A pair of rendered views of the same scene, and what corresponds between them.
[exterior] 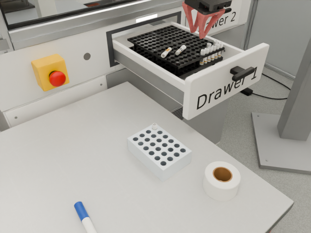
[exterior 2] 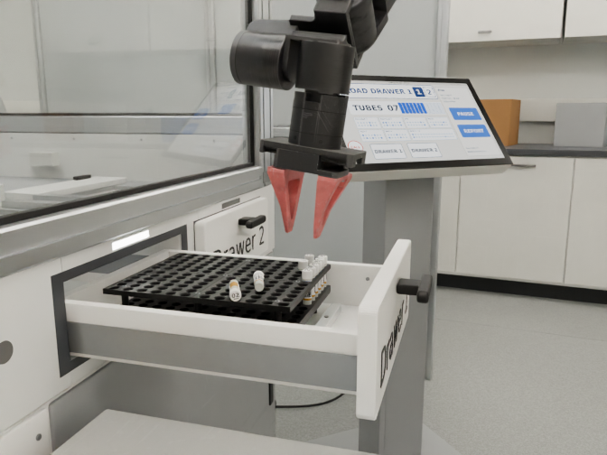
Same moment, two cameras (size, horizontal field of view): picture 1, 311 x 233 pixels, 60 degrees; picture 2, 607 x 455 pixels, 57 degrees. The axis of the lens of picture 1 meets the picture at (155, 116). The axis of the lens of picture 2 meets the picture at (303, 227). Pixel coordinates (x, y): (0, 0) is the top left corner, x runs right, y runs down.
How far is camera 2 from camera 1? 31 cm
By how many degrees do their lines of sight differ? 41
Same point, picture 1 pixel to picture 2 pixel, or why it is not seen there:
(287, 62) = not seen: hidden behind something
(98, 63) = (32, 368)
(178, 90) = (323, 355)
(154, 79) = (235, 355)
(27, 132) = not seen: outside the picture
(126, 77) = (97, 402)
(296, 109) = (387, 401)
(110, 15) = (60, 234)
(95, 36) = (26, 291)
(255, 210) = not seen: outside the picture
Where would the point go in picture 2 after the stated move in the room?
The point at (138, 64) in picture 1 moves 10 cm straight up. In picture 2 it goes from (171, 334) to (166, 238)
